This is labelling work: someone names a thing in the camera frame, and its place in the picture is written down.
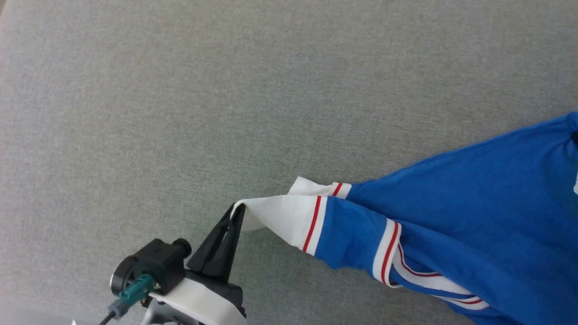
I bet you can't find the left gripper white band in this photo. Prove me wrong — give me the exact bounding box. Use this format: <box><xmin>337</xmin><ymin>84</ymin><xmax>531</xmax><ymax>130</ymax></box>
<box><xmin>141</xmin><ymin>203</ymin><xmax>247</xmax><ymax>325</ymax></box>

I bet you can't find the blue shirt with white sleeves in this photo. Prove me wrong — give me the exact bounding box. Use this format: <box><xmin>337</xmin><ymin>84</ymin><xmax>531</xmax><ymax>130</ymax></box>
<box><xmin>230</xmin><ymin>111</ymin><xmax>578</xmax><ymax>325</ymax></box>

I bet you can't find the green cable connector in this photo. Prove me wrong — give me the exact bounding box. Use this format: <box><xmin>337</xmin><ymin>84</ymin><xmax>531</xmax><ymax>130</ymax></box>
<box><xmin>99</xmin><ymin>274</ymin><xmax>157</xmax><ymax>325</ymax></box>

